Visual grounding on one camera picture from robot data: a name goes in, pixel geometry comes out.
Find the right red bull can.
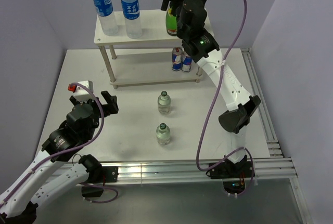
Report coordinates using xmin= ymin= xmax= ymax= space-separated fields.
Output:
xmin=181 ymin=51 xmax=192 ymax=73

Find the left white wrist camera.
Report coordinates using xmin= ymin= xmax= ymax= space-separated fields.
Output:
xmin=68 ymin=80 xmax=94 ymax=102

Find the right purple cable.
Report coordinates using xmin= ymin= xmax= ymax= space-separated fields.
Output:
xmin=192 ymin=0 xmax=255 ymax=197

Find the rear clear glass bottle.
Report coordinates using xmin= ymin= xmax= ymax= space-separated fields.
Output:
xmin=157 ymin=91 xmax=171 ymax=114

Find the beige two-tier shelf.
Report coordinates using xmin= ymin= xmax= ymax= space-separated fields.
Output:
xmin=94 ymin=9 xmax=203 ymax=89

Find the front clear glass bottle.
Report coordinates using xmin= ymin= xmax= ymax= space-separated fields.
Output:
xmin=156 ymin=123 xmax=171 ymax=145

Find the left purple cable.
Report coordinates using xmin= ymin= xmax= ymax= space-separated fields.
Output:
xmin=0 ymin=82 xmax=119 ymax=204

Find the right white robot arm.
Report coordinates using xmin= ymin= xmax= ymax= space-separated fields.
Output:
xmin=161 ymin=0 xmax=261 ymax=178

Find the aluminium frame rail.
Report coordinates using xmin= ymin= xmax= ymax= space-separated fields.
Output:
xmin=12 ymin=48 xmax=313 ymax=224

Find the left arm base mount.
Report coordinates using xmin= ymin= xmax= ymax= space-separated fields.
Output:
xmin=81 ymin=166 xmax=118 ymax=200

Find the clear glass bottle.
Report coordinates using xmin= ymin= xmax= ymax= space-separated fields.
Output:
xmin=157 ymin=91 xmax=171 ymax=114
xmin=156 ymin=123 xmax=171 ymax=145

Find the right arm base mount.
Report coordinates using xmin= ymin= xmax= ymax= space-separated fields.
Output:
xmin=206 ymin=160 xmax=255 ymax=194

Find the green bottle gold neck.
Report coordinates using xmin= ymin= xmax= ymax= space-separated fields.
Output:
xmin=165 ymin=3 xmax=177 ymax=36

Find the pocari sweat bottle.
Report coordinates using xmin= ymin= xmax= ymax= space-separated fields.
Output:
xmin=121 ymin=0 xmax=142 ymax=39
xmin=93 ymin=0 xmax=118 ymax=36

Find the red bull can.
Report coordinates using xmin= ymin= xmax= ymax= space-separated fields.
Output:
xmin=172 ymin=47 xmax=183 ymax=71
xmin=181 ymin=51 xmax=192 ymax=73

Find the purple cable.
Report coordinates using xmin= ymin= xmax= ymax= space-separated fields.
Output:
xmin=192 ymin=0 xmax=255 ymax=197
xmin=0 ymin=82 xmax=119 ymax=204

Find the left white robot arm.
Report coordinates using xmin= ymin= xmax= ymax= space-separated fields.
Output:
xmin=1 ymin=91 xmax=119 ymax=223

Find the left red bull can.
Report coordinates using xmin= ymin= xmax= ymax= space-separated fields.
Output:
xmin=172 ymin=47 xmax=183 ymax=71

